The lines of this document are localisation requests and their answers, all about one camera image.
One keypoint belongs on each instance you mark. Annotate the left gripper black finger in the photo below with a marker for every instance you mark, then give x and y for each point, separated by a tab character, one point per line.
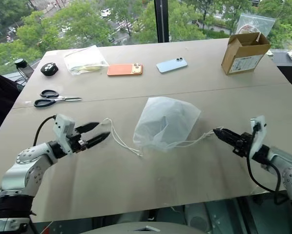
87	127
98	139

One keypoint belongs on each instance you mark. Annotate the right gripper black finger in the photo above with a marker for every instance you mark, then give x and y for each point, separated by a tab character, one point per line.
227	140
227	133

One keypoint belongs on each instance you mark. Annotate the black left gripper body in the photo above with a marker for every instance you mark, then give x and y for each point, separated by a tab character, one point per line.
77	143

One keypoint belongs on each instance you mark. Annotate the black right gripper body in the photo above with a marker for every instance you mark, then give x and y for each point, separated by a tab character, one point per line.
244	146

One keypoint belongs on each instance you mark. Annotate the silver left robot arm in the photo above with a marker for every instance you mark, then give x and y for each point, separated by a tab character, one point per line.
26	165

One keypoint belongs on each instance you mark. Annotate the clear bag with papers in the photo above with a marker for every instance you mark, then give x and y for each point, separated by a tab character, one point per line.
83	59

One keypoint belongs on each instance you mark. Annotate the clear zip bag with contents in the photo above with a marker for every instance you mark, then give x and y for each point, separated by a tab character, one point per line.
258	23

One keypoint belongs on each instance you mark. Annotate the orange smartphone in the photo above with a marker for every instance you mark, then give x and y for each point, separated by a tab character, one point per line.
121	69

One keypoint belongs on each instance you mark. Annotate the black round puck device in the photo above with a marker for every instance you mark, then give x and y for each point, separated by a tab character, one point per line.
48	69

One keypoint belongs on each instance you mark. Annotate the open brown cardboard box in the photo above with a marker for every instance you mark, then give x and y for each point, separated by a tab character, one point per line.
241	63

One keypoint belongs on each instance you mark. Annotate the light blue smartphone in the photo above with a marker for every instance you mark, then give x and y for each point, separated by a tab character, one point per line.
171	66

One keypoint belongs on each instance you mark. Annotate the small black jar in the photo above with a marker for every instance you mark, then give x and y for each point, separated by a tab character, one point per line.
20	63

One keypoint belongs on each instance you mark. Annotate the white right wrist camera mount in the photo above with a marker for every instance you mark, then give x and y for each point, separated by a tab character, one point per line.
258	143

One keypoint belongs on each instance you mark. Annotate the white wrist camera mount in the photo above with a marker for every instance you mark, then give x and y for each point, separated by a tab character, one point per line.
63	126
258	143

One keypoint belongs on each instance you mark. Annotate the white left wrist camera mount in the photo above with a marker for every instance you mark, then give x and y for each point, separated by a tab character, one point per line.
63	126

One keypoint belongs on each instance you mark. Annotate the black window frame post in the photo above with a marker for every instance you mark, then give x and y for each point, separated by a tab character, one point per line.
161	19

